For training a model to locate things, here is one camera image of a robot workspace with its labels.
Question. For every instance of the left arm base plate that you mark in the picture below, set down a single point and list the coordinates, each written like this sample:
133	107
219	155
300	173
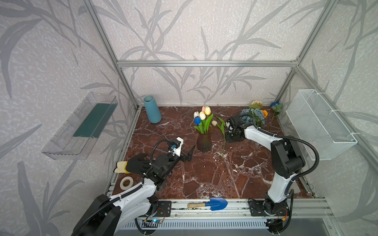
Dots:
160	209

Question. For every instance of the teal ceramic vase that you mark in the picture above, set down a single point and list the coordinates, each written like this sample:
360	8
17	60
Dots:
152	109

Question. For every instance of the black yellow glove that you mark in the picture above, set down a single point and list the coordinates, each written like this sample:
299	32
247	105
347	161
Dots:
137	165

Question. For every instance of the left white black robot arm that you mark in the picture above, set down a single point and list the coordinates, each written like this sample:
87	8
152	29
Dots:
106	215

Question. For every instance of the blue garden trowel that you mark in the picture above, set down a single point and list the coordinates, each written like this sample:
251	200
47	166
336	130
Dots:
215	204

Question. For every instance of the clear acrylic wall shelf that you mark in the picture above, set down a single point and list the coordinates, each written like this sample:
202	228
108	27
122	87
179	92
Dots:
63	145

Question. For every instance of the pale yellow tulip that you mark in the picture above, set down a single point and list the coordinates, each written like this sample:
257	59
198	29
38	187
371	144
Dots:
222	126

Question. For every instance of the cream tulip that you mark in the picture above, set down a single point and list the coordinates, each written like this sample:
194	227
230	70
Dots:
202	117

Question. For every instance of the blue hydrangea bouquet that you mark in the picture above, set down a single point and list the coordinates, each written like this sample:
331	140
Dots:
253	117

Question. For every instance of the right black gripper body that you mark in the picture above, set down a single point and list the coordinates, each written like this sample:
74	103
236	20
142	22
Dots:
230	136

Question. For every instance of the green mat on shelf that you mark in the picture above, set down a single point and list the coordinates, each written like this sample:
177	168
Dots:
96	120

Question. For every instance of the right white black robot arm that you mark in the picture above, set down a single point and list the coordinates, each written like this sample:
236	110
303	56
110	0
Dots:
286	156

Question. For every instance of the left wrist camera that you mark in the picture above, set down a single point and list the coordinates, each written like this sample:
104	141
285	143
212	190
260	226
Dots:
176	146

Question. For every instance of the orange flower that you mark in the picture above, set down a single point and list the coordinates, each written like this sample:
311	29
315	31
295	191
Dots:
265	113

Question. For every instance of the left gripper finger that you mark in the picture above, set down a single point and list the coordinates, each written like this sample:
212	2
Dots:
185	157
191	151

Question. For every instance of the white tape roll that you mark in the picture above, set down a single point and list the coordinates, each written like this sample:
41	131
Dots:
126	183

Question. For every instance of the dark red glass vase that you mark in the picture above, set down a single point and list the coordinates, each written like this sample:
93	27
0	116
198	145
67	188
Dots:
204	141

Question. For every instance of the yellow sunflower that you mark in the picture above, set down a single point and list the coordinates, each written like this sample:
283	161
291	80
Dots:
256	104

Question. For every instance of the blue tulip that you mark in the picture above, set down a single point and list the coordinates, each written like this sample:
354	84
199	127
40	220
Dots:
197	120

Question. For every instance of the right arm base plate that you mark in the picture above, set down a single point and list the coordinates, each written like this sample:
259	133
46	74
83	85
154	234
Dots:
267	208

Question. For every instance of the blue rose stem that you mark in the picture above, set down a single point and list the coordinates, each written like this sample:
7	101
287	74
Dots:
276	107

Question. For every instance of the white wire basket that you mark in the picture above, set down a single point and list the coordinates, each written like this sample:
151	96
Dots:
318	124

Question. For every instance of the aluminium front rail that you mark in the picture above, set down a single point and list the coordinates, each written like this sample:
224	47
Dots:
239	209

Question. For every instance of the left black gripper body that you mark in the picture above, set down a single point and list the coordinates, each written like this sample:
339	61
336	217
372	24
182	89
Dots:
172	161

